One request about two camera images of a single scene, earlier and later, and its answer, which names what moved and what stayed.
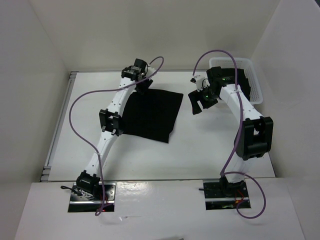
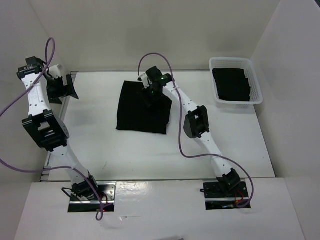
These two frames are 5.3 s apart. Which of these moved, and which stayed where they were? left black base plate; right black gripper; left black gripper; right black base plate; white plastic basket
Moved: right black gripper; left black gripper
Stayed: right black base plate; left black base plate; white plastic basket
